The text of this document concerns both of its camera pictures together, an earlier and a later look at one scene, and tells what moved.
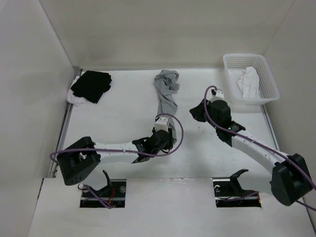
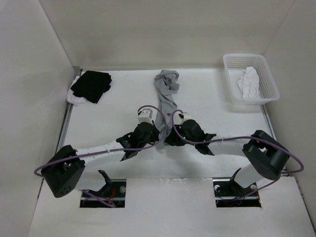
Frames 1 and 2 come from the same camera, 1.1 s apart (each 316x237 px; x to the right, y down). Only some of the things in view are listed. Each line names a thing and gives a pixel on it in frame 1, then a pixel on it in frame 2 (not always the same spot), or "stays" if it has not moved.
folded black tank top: x=92 y=85 stays
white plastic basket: x=249 y=79 stays
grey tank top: x=167 y=81 stays
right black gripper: x=198 y=112 to x=173 y=138
